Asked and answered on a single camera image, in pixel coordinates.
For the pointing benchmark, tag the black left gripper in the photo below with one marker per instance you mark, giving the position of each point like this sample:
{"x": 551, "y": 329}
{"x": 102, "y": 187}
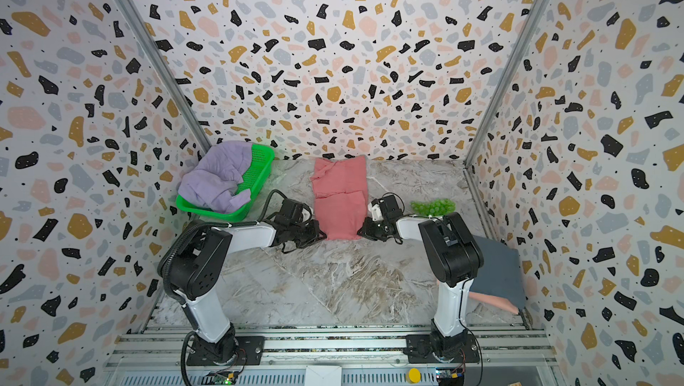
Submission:
{"x": 313, "y": 231}

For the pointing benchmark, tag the left aluminium corner post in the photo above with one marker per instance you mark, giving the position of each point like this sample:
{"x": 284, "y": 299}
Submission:
{"x": 148, "y": 45}

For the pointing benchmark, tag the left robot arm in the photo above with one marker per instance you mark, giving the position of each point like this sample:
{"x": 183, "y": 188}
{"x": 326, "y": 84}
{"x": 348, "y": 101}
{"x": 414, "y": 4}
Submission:
{"x": 191, "y": 269}

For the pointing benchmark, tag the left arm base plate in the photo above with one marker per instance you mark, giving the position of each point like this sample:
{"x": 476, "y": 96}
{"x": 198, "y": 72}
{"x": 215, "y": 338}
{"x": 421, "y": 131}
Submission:
{"x": 231, "y": 351}

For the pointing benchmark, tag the lavender t-shirt in basket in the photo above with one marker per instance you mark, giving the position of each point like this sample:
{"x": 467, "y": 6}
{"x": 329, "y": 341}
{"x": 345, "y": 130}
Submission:
{"x": 213, "y": 183}

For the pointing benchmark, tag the folded dark grey t-shirt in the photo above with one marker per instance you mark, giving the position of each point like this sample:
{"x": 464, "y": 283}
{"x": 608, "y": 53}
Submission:
{"x": 501, "y": 274}

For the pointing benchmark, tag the white box on rail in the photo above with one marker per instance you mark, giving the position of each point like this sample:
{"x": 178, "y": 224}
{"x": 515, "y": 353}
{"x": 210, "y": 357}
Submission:
{"x": 323, "y": 376}

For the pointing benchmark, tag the right aluminium corner post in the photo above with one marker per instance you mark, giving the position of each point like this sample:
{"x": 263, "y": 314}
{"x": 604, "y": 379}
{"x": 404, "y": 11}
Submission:
{"x": 509, "y": 71}

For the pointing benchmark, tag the aluminium corner post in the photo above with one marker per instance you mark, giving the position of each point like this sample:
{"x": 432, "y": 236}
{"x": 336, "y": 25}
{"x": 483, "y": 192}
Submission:
{"x": 509, "y": 71}
{"x": 148, "y": 45}

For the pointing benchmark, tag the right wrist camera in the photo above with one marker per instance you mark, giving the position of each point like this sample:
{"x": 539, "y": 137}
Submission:
{"x": 376, "y": 210}

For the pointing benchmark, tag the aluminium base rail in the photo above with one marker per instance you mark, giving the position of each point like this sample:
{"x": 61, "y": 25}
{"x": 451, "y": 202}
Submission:
{"x": 509, "y": 355}

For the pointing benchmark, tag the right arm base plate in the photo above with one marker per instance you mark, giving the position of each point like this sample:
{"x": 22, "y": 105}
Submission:
{"x": 434, "y": 348}

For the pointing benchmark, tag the green plastic basket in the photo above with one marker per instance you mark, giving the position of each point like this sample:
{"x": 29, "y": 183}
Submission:
{"x": 254, "y": 180}

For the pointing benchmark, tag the green plastic grape bunch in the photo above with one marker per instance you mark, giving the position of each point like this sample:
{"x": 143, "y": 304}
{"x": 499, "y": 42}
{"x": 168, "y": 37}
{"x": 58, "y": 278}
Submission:
{"x": 434, "y": 208}

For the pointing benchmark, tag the folded salmon pink t-shirt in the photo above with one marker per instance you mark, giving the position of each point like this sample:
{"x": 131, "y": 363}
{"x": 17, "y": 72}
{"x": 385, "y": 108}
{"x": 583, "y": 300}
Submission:
{"x": 495, "y": 301}

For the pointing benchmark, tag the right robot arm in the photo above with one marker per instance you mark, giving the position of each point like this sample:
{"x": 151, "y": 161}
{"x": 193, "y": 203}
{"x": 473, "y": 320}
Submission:
{"x": 454, "y": 258}

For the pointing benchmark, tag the yellow round button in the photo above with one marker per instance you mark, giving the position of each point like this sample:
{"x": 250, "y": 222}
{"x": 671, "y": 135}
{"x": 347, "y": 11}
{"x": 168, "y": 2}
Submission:
{"x": 414, "y": 376}

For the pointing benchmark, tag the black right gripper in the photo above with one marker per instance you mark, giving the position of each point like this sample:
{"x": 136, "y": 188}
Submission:
{"x": 374, "y": 227}

